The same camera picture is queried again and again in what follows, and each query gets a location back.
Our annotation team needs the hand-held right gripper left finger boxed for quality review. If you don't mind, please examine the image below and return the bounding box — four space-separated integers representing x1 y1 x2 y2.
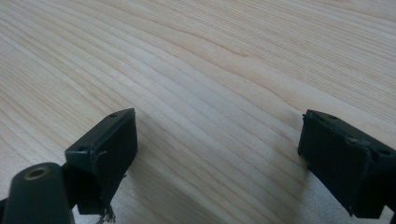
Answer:
61 107 138 224

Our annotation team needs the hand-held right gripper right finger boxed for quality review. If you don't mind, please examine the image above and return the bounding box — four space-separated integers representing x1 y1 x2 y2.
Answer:
297 108 396 219

